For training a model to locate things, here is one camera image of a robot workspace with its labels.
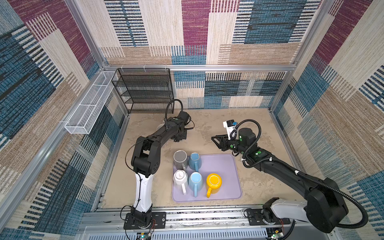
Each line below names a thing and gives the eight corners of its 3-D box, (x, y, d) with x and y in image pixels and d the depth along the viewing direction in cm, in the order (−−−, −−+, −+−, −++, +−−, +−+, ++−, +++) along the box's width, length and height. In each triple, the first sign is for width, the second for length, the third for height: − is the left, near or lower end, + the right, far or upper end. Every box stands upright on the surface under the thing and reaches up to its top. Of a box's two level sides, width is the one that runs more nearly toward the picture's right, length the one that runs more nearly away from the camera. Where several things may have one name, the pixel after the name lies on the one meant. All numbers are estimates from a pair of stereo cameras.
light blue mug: (185, 189, 83) (184, 183, 76) (194, 176, 88) (194, 169, 81) (196, 197, 80) (196, 192, 73) (204, 183, 85) (205, 177, 78)
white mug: (174, 194, 82) (172, 189, 74) (175, 176, 88) (174, 169, 80) (187, 194, 82) (186, 189, 74) (187, 176, 88) (187, 169, 80)
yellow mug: (206, 197, 81) (207, 192, 74) (206, 180, 87) (206, 173, 80) (220, 197, 81) (223, 192, 74) (219, 179, 87) (221, 173, 80)
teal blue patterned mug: (195, 174, 90) (195, 166, 82) (187, 164, 94) (186, 156, 86) (203, 168, 92) (204, 160, 84) (195, 158, 96) (195, 150, 88)
